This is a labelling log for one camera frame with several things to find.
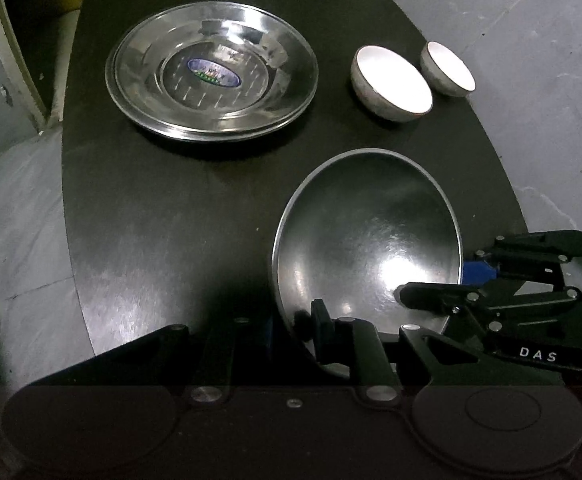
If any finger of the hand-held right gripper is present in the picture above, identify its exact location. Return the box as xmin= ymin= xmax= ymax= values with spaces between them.
xmin=395 ymin=282 xmax=579 ymax=331
xmin=463 ymin=230 xmax=582 ymax=286

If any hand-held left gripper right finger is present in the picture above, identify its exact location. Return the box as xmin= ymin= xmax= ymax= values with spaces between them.
xmin=295 ymin=299 xmax=564 ymax=405

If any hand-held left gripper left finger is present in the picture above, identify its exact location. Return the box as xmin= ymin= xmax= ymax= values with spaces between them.
xmin=36 ymin=316 xmax=274 ymax=406

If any deep steel bowl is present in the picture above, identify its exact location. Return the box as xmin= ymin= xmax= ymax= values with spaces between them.
xmin=270 ymin=148 xmax=466 ymax=380

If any large steel plate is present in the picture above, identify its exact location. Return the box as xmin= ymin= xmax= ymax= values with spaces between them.
xmin=105 ymin=0 xmax=320 ymax=142

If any small white ceramic bowl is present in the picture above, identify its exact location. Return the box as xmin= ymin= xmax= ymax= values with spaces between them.
xmin=419 ymin=41 xmax=476 ymax=97

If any worn door frame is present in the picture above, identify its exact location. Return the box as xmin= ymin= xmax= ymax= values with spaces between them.
xmin=0 ymin=0 xmax=64 ymax=133

